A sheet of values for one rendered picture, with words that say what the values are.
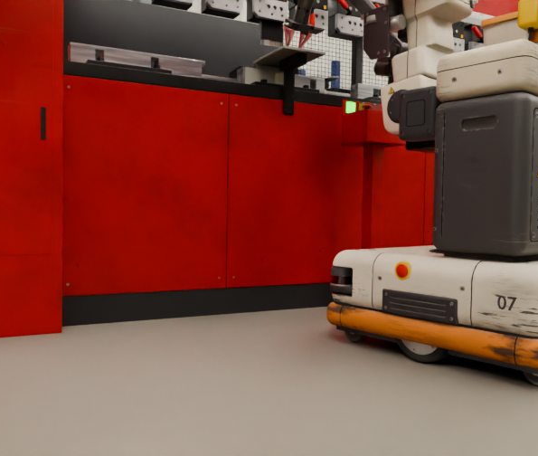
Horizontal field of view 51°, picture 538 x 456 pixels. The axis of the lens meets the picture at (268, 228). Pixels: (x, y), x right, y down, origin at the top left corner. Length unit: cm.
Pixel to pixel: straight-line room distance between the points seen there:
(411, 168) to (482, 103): 115
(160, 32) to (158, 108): 83
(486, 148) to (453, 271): 31
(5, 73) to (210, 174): 75
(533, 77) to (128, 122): 127
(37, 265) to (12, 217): 16
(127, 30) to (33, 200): 118
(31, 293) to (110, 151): 53
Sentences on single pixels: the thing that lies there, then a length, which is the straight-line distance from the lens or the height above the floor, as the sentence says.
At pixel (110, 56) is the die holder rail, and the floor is 94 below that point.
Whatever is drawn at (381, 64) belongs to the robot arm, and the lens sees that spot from 234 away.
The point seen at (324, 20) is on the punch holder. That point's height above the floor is 121.
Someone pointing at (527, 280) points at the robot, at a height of 25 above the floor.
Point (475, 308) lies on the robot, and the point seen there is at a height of 17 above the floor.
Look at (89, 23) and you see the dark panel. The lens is 277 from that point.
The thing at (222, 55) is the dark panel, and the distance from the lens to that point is 293.
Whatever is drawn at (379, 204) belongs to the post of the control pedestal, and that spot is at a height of 42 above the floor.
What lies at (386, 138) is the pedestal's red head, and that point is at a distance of 222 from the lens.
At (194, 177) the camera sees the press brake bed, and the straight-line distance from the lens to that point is 209.
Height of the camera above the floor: 40
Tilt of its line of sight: 2 degrees down
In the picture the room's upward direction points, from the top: 1 degrees clockwise
